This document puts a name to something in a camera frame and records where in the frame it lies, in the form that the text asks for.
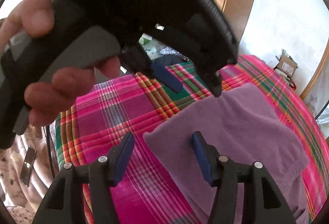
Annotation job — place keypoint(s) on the wooden door frame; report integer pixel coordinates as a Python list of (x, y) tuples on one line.
[(316, 69)]

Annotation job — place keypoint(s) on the navy floral cloth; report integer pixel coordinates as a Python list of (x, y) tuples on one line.
[(174, 53)]

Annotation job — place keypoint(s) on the pink green plaid blanket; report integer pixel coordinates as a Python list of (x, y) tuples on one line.
[(110, 116)]

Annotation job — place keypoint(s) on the cardboard box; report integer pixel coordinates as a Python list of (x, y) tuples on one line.
[(286, 66)]

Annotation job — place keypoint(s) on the person's patterned pajamas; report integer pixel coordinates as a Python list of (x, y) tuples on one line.
[(15, 188)]

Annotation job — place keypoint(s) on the dark navy cloth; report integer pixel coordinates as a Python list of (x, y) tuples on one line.
[(169, 60)]

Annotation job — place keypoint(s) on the pile of tissue packs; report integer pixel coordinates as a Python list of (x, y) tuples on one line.
[(146, 45)]

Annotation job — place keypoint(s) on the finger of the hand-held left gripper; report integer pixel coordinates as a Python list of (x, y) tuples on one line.
[(216, 82), (167, 78)]

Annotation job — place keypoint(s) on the dark flat device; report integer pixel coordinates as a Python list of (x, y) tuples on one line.
[(28, 166)]

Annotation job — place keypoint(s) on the person's left hand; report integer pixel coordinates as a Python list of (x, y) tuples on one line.
[(30, 15)]

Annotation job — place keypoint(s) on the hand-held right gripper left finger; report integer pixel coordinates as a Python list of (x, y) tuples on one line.
[(123, 159)]

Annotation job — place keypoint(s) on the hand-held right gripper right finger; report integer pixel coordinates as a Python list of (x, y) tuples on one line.
[(201, 159)]

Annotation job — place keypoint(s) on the printed mesh door curtain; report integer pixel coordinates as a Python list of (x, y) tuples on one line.
[(322, 110)]

